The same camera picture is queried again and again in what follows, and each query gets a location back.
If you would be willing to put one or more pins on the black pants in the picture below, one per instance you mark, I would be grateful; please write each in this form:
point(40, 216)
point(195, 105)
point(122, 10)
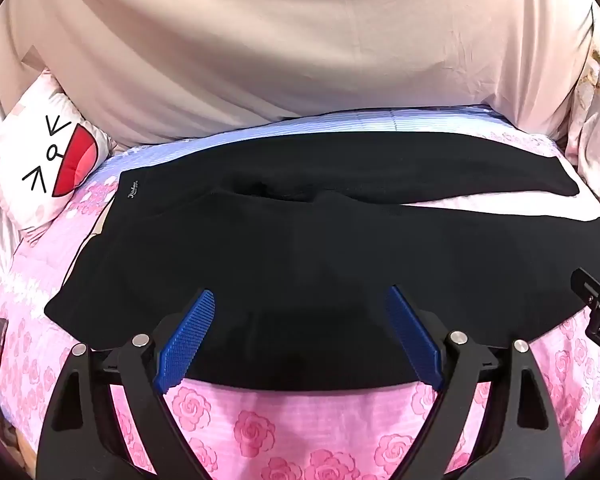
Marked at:
point(305, 260)

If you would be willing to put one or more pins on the beige blanket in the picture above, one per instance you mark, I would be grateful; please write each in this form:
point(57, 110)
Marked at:
point(280, 35)

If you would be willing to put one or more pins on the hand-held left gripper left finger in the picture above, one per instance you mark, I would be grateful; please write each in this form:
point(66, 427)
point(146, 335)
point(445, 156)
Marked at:
point(185, 340)

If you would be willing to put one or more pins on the pink floral bed sheet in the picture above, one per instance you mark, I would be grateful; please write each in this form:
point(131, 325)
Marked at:
point(280, 425)

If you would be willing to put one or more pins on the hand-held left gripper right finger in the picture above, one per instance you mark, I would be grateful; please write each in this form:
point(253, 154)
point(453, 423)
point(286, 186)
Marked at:
point(412, 337)

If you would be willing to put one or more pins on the white cartoon cat pillow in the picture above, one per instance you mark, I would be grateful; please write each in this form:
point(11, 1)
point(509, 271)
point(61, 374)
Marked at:
point(25, 160)

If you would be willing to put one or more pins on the cream floral quilted cloth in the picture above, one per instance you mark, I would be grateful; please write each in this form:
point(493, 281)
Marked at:
point(595, 110)

